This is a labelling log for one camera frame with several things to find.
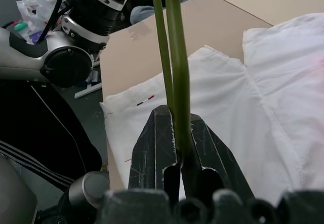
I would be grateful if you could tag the white plastic bag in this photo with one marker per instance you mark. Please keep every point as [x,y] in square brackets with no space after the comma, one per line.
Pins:
[33,8]

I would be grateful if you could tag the black white-striped garment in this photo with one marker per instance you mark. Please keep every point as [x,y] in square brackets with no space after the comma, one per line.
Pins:
[38,122]

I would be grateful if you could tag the white table foot bar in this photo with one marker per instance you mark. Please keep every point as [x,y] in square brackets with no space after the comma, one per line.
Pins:
[87,91]

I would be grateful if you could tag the green capped bottle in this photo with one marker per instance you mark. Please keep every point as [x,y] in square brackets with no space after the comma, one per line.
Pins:
[21,29]

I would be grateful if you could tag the small red black pen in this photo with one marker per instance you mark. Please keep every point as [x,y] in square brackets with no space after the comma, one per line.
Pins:
[145,100]

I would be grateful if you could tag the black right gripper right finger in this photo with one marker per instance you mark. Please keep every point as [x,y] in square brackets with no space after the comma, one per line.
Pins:
[210,153]

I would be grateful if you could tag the seated person in jeans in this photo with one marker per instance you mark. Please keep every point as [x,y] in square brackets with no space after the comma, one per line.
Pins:
[141,12]

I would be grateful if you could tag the green plant stems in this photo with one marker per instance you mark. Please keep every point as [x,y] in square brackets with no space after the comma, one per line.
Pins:
[180,77]

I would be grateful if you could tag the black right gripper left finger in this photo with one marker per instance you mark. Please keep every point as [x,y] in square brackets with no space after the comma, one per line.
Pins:
[152,143]

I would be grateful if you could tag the silver robot body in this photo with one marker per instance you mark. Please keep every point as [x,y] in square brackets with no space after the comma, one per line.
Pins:
[88,186]

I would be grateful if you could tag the white shorts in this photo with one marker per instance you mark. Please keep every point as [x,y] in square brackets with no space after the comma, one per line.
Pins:
[253,102]

